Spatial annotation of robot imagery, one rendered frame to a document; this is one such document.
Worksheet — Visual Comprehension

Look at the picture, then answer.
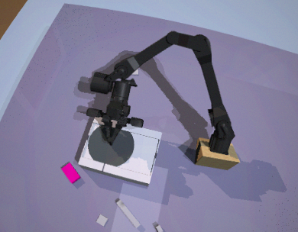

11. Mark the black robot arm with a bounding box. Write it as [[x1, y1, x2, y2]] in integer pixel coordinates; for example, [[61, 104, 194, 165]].
[[90, 31, 235, 155]]

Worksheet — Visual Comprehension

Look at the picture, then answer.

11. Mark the dark grey disc with small center hole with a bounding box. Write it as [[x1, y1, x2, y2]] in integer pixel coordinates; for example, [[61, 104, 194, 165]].
[[88, 125, 134, 166]]

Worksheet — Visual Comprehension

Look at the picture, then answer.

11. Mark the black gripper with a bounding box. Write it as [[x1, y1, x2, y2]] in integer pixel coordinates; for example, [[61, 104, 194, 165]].
[[86, 95, 144, 143]]

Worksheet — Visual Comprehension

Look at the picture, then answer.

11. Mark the magenta rectangular block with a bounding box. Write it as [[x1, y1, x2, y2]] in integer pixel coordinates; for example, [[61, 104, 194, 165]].
[[62, 163, 81, 184]]

